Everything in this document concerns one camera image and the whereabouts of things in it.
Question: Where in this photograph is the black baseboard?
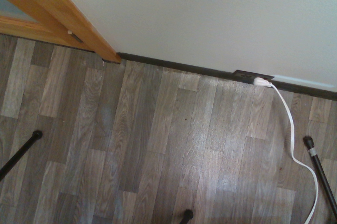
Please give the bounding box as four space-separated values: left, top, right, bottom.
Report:
117 52 337 101

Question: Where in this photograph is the white power plug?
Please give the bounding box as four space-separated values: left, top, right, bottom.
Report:
253 76 273 88

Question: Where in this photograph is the wooden door with frosted glass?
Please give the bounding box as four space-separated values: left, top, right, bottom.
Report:
0 0 92 52

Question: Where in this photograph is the black tripod with taped leg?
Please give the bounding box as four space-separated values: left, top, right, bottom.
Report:
302 135 337 217

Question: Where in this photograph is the black wall outlet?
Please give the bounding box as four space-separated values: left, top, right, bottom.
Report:
233 70 275 84

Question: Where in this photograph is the flat white power cable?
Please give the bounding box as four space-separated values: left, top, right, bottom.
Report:
270 83 321 224

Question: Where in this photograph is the orange wooden door frame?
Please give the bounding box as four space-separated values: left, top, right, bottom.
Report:
0 0 122 64

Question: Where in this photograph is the black camera tripod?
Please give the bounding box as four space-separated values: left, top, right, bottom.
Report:
0 130 194 224

